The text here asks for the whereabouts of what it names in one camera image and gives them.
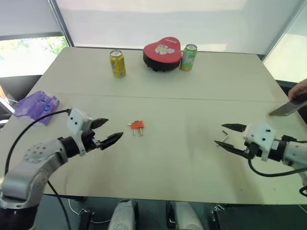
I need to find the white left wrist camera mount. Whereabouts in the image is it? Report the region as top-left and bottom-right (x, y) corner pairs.
(66, 108), (94, 157)

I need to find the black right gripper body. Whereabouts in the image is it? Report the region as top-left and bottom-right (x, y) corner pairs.
(244, 141), (261, 160)

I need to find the yellow drink can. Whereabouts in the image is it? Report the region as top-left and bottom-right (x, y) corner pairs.
(109, 49), (127, 79)

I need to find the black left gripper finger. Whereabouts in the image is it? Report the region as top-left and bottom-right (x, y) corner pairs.
(99, 131), (124, 151)
(92, 117), (109, 130)

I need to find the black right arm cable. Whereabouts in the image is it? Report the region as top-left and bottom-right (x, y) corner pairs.
(247, 158), (307, 178)

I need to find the bystander bare hand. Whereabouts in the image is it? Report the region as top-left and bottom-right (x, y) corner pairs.
(287, 79), (307, 102)

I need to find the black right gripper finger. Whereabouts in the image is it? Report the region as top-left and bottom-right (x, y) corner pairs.
(221, 123), (248, 133)
(213, 140), (249, 158)

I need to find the grey rounded robot leg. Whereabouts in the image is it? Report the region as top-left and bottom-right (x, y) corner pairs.
(167, 201), (205, 230)
(107, 199), (139, 230)

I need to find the black window frame post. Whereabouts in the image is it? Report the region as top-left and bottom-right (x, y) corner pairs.
(261, 0), (307, 62)
(51, 0), (75, 48)

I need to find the purple plastic bag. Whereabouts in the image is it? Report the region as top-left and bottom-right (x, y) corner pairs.
(13, 90), (61, 126)

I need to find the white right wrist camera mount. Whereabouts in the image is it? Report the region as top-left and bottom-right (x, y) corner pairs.
(242, 121), (278, 162)

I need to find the thin white cable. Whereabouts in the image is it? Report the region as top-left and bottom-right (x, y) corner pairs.
(68, 198), (114, 224)

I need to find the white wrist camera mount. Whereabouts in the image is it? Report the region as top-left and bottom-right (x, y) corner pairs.
(66, 108), (94, 157)
(242, 121), (278, 162)

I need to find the green drink can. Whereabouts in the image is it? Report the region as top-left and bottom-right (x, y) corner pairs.
(179, 44), (198, 72)

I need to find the red heart-shaped box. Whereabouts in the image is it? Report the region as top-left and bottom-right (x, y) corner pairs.
(142, 36), (183, 73)

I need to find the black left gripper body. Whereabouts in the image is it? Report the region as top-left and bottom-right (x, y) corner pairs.
(81, 122), (104, 153)

